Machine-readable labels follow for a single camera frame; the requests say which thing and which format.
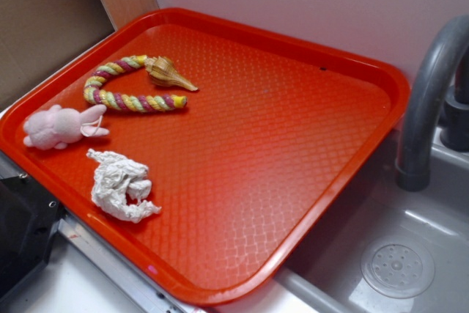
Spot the grey toy sink basin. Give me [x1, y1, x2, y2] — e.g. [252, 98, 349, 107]
[218, 136, 468, 312]

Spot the brown conch seashell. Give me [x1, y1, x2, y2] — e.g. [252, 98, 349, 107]
[144, 56, 199, 92]

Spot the brown cardboard panel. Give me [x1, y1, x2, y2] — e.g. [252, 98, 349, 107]
[1, 0, 114, 108]

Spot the crumpled white paper towel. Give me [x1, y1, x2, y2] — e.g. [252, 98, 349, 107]
[86, 149, 161, 224]

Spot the grey curved faucet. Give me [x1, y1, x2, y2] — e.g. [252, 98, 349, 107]
[395, 15, 468, 191]

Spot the pink plush bunny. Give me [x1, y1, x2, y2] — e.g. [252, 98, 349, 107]
[23, 105, 109, 150]

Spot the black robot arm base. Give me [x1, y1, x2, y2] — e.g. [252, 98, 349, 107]
[1, 172, 64, 301]

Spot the multicolour braided rope toy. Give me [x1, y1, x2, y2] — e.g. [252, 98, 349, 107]
[83, 55, 188, 114]

